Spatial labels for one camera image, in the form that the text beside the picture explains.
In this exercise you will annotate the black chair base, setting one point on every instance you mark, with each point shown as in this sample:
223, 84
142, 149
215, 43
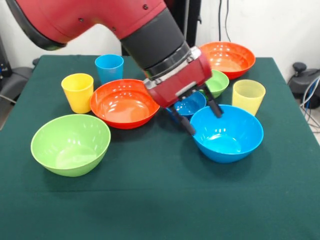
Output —
300, 80

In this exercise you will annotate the light blue cup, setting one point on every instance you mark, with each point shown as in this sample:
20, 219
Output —
109, 71

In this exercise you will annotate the small dark blue bowl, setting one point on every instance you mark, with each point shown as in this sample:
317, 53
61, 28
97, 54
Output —
192, 105

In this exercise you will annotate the small green bowl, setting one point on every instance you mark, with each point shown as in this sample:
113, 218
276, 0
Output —
218, 83

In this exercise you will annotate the large light blue bowl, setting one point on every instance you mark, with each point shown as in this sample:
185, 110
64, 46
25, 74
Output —
225, 140

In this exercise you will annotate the opaque yellow cup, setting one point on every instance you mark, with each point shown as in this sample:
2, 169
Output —
78, 95

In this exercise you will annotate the large green bowl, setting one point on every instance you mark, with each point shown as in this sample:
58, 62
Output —
67, 147

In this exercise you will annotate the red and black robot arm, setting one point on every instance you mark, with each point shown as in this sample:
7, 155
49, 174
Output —
112, 17

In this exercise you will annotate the black chair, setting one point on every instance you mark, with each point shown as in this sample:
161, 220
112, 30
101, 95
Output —
17, 80

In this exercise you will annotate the translucent yellow cup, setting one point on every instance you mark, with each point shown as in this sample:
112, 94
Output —
247, 97

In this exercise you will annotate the dark green tablecloth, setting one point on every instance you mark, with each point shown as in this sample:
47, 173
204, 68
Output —
150, 200

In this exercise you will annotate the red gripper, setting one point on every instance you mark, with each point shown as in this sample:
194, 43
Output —
182, 80

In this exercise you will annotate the orange bowl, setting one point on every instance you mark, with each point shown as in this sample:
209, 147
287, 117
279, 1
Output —
230, 62
122, 107

